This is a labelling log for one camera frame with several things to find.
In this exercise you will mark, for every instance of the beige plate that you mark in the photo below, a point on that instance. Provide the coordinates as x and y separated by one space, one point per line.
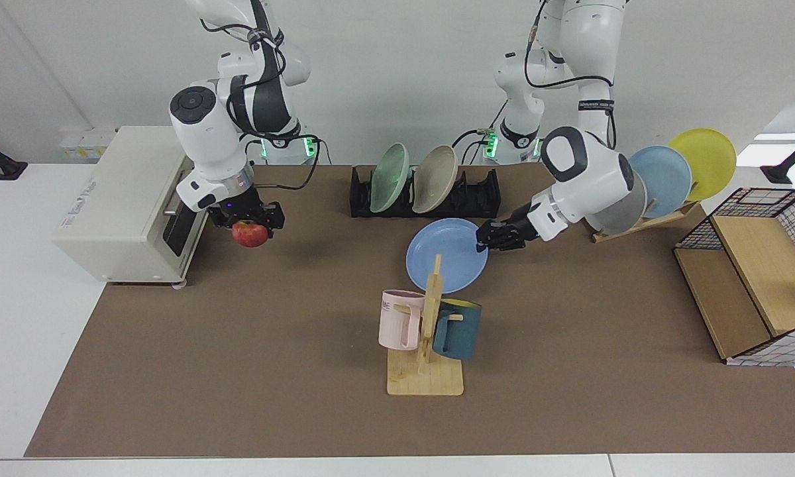
435 179

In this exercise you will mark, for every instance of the red apple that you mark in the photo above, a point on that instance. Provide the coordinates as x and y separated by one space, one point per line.
250 236

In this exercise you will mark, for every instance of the light blue plate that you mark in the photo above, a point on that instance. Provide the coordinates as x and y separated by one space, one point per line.
666 179

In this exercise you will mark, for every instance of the yellow plate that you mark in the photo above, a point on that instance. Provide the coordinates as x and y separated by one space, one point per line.
709 159

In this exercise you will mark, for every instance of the pale green plate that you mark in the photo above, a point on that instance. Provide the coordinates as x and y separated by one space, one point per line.
389 177

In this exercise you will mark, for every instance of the pale toaster oven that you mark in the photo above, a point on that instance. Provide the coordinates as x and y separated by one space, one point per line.
116 218

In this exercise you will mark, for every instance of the wooden plate rack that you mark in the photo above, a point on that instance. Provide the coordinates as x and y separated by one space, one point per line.
636 225

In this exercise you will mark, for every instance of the pink cup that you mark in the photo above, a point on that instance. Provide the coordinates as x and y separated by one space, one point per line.
397 321

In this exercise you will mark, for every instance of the grey plate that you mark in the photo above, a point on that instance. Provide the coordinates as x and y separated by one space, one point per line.
626 215

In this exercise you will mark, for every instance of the dark blue cup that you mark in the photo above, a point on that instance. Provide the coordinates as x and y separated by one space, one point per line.
460 331

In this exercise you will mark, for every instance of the brown table cloth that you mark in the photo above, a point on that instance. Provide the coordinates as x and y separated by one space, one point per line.
271 364

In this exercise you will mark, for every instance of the white power strip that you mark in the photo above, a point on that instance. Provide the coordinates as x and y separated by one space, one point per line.
83 142

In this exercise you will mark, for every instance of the black dish rack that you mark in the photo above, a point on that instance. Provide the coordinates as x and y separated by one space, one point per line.
477 195

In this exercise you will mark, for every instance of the wooden cup stand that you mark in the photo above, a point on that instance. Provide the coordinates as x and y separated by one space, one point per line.
427 377

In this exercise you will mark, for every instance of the black clamp stand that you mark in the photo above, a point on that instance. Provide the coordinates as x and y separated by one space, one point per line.
785 169
3 165

